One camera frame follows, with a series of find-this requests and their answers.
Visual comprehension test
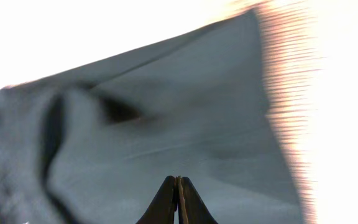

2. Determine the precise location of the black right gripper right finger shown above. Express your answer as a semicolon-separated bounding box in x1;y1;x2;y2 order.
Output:
177;177;218;224

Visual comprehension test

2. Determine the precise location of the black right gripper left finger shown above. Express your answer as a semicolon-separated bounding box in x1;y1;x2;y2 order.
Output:
136;175;178;224

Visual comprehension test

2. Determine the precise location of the black t-shirt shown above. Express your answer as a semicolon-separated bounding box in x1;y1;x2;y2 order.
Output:
0;11;303;224

